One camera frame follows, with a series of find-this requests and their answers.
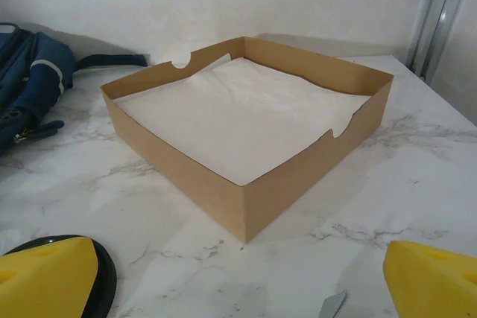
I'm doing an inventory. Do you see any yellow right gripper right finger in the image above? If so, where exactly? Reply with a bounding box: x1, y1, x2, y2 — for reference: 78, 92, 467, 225
382, 240, 477, 318

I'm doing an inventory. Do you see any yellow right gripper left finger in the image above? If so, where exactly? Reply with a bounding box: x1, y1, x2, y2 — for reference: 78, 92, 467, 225
0, 235, 100, 318

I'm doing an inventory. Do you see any navy blue backpack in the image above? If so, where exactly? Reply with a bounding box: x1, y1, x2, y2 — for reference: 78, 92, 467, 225
0, 22, 150, 157

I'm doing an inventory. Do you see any black round disc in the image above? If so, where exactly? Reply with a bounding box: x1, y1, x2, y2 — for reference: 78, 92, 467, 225
0, 234, 119, 318

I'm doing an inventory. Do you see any brown cardboard tray box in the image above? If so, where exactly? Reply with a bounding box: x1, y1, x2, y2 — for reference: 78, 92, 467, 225
100, 36, 395, 244

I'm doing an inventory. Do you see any white paper liner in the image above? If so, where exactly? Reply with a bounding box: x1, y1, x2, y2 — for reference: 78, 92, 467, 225
111, 53, 372, 187

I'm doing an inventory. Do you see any aluminium frame post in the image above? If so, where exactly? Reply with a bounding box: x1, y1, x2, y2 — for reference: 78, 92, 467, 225
405, 0, 477, 84

